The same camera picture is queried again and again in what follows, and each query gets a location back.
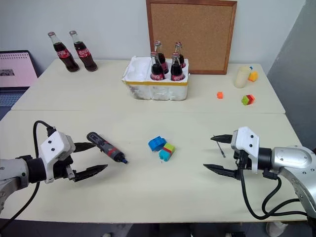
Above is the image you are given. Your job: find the white foam bottle box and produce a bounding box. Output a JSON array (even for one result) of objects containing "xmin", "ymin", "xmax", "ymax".
[{"xmin": 121, "ymin": 55, "xmax": 191, "ymax": 102}]

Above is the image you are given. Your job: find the wooden framed cork board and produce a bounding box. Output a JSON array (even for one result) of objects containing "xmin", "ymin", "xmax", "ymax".
[{"xmin": 145, "ymin": 0, "xmax": 238, "ymax": 76}]

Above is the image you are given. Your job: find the cream plastic cup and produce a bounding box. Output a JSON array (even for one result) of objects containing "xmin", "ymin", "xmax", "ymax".
[{"xmin": 234, "ymin": 66, "xmax": 252, "ymax": 89}]

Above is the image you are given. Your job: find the green red cyan brick block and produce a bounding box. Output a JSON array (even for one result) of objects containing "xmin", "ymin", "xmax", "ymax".
[{"xmin": 158, "ymin": 142, "xmax": 176, "ymax": 162}]

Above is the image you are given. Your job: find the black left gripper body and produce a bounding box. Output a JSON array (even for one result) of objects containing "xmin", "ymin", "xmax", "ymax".
[{"xmin": 52, "ymin": 155, "xmax": 77, "ymax": 183}]

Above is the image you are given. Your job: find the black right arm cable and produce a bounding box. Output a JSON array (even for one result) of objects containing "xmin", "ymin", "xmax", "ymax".
[{"xmin": 238, "ymin": 169, "xmax": 309, "ymax": 220}]

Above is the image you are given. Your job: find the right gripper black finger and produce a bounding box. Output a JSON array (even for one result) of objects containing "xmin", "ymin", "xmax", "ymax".
[
  {"xmin": 210, "ymin": 134, "xmax": 234, "ymax": 144},
  {"xmin": 202, "ymin": 163, "xmax": 239, "ymax": 181}
]

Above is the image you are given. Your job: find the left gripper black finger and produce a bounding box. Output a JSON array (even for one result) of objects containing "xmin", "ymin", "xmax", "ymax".
[
  {"xmin": 74, "ymin": 142, "xmax": 97, "ymax": 153},
  {"xmin": 74, "ymin": 164, "xmax": 109, "ymax": 183}
]

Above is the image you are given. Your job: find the white shoe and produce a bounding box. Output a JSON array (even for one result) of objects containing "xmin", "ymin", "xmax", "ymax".
[{"xmin": 266, "ymin": 220, "xmax": 289, "ymax": 237}]

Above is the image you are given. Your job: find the grey red electric screwdriver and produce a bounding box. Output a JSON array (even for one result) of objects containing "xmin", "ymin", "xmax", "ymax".
[{"xmin": 86, "ymin": 131, "xmax": 129, "ymax": 165}]

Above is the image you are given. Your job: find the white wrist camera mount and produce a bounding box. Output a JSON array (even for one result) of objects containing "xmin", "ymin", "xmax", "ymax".
[
  {"xmin": 39, "ymin": 131, "xmax": 76, "ymax": 185},
  {"xmin": 231, "ymin": 126, "xmax": 261, "ymax": 172}
]

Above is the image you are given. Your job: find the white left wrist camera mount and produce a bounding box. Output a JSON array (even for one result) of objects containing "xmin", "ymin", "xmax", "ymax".
[{"xmin": 39, "ymin": 131, "xmax": 76, "ymax": 185}]

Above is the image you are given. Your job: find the glass cola bottle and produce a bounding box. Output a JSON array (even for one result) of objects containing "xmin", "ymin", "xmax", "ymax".
[
  {"xmin": 47, "ymin": 31, "xmax": 80, "ymax": 73},
  {"xmin": 69, "ymin": 30, "xmax": 99, "ymax": 73},
  {"xmin": 150, "ymin": 51, "xmax": 166, "ymax": 81},
  {"xmin": 170, "ymin": 52, "xmax": 184, "ymax": 82},
  {"xmin": 153, "ymin": 40, "xmax": 170, "ymax": 75},
  {"xmin": 174, "ymin": 41, "xmax": 187, "ymax": 70}
]

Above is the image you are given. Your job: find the blue toy brick block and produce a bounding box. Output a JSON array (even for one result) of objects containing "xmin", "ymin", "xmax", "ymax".
[{"xmin": 148, "ymin": 136, "xmax": 167, "ymax": 153}]

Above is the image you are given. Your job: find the open laptop with pink screen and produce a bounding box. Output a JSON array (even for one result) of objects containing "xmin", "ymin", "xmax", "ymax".
[{"xmin": 0, "ymin": 50, "xmax": 40, "ymax": 122}]

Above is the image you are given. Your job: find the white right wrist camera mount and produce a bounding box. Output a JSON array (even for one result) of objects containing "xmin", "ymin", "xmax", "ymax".
[{"xmin": 231, "ymin": 126, "xmax": 261, "ymax": 172}]

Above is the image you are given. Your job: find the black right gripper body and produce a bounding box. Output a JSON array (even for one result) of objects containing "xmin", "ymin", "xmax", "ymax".
[{"xmin": 233, "ymin": 149, "xmax": 253, "ymax": 174}]

